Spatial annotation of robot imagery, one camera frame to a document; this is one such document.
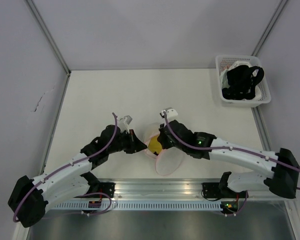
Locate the white plastic basket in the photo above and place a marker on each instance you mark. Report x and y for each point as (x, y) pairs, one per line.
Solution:
(222, 61)

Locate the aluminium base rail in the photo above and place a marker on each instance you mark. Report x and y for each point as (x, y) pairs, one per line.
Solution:
(155, 186)

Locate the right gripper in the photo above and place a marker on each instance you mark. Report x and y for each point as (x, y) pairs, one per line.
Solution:
(161, 138)

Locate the black bra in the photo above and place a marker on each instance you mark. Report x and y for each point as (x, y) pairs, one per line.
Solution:
(242, 81)

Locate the white slotted cable duct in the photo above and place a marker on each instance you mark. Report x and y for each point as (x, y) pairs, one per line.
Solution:
(125, 205)

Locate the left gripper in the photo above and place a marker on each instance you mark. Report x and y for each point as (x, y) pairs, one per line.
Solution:
(135, 144)

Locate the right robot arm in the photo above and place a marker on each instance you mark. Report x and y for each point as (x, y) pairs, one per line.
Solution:
(276, 170)

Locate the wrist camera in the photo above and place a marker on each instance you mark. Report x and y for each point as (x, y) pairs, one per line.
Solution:
(169, 112)
(124, 123)

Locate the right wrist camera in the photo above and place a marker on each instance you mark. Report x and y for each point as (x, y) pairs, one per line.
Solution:
(169, 112)

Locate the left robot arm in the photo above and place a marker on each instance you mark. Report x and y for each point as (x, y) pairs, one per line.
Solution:
(90, 157)

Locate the white pink mesh laundry bag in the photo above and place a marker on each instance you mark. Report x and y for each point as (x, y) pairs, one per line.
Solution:
(168, 160)

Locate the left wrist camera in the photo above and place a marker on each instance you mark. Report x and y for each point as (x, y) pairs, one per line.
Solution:
(124, 123)

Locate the left aluminium frame post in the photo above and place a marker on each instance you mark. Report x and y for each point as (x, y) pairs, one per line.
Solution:
(31, 5)

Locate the right aluminium frame post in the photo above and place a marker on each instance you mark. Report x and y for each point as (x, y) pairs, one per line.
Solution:
(256, 111)

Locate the yellow bra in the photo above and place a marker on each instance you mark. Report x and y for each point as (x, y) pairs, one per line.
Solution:
(154, 145)

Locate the aluminium frame post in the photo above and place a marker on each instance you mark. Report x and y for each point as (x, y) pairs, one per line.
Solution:
(31, 5)
(256, 111)

